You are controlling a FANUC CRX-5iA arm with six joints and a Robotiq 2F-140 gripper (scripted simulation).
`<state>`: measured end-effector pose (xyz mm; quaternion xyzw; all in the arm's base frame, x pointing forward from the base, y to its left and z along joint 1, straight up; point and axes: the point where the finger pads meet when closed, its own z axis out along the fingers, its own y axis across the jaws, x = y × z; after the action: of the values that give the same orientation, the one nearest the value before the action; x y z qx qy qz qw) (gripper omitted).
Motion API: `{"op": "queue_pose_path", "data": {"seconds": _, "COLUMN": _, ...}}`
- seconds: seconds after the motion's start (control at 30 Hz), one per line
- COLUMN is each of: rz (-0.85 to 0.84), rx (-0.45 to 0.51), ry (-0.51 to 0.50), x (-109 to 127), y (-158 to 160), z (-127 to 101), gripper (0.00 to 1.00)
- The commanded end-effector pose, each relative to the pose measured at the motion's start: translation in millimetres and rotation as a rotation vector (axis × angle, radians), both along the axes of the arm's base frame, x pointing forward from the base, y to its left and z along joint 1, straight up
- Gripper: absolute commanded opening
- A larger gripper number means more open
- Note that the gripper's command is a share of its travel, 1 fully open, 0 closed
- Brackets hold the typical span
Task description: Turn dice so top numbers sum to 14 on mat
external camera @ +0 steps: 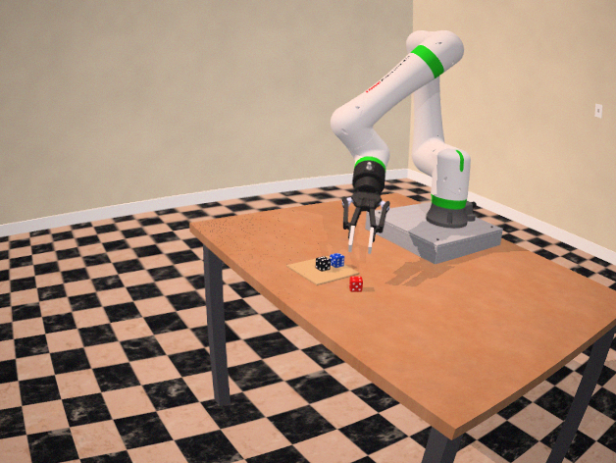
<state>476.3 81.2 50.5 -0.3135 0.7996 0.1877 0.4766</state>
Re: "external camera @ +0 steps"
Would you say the blue die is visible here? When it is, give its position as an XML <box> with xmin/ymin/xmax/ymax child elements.
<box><xmin>330</xmin><ymin>253</ymin><xmax>344</xmax><ymax>268</ymax></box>

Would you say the black die with white pips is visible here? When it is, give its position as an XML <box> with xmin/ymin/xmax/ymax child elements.
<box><xmin>315</xmin><ymin>256</ymin><xmax>331</xmax><ymax>272</ymax></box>

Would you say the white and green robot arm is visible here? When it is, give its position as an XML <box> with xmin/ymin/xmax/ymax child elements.
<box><xmin>331</xmin><ymin>30</ymin><xmax>477</xmax><ymax>229</ymax></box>

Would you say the tan square mat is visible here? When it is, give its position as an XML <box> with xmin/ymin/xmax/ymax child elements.
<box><xmin>286</xmin><ymin>259</ymin><xmax>359</xmax><ymax>285</ymax></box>

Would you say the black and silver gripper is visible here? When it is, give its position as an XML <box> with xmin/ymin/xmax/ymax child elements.
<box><xmin>342</xmin><ymin>177</ymin><xmax>390</xmax><ymax>254</ymax></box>

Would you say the red die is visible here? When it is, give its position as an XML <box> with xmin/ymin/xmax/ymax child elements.
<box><xmin>349</xmin><ymin>277</ymin><xmax>363</xmax><ymax>291</ymax></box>

